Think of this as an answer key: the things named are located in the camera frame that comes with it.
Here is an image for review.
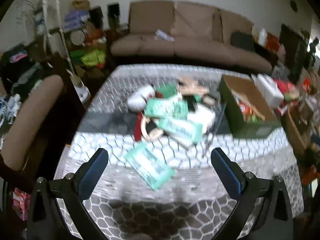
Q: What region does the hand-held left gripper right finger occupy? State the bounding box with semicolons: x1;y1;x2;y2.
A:
211;147;294;240

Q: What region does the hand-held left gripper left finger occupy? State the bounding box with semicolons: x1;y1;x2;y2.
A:
26;148;109;240

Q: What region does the green cardboard box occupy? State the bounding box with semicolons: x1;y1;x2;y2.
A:
219;74;282;138

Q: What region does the beige curved hoop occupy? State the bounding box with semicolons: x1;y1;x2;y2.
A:
140;116;167;142

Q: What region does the hexagon print blanket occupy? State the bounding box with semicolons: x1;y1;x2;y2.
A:
54;64;304;240

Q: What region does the red plastic stick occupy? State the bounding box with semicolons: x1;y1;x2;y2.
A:
134;111;145;142

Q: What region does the orange snack packet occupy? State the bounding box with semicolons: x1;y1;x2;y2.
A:
236;97;265;123

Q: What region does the small beige block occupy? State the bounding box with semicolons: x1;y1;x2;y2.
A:
201;96;217;107

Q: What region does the pink packet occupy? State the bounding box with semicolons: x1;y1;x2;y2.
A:
12;187;32;222

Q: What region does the brown armchair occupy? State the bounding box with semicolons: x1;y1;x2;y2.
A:
0;74;65;172

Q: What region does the white appliance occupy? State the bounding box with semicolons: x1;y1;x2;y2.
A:
67;70;91;103

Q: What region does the white bottle red label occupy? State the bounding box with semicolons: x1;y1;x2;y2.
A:
127;85;156;111

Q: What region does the white tissue pack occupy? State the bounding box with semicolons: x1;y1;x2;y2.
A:
252;74;284;108

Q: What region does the beige wooden piece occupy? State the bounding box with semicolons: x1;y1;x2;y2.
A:
176;77;213;98

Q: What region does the small dark green packet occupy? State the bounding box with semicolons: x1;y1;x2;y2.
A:
159;84;178;97

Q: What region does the red green packet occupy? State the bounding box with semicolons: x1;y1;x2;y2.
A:
274;79;300;103

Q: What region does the patterned cloth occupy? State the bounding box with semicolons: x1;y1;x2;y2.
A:
0;94;22;128

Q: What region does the yellow-green bag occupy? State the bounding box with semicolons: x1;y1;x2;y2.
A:
70;50;107;68

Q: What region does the dark clothes pile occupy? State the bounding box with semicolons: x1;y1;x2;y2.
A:
0;50;53;95

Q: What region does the brown sofa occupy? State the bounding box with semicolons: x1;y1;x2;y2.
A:
110;0;273;74

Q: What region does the black cushion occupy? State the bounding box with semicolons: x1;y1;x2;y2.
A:
230;31;254;50

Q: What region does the round metal tin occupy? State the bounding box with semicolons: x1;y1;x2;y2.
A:
70;29;89;46

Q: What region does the white jug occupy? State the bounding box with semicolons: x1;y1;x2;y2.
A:
257;27;268;45

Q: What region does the crumpled white paper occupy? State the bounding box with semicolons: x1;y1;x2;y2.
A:
154;29;175;42

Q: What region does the stack of blue packs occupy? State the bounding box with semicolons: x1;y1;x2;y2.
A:
61;10;90;32

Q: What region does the white pole rack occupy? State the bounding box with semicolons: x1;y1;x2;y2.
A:
41;0;75;73

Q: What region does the black speaker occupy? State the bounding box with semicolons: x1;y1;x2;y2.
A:
107;2;120;28

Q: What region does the brown paper bag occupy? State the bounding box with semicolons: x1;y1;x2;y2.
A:
71;0;90;10

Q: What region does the spiky houseplant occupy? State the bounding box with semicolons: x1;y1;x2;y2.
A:
15;0;43;25

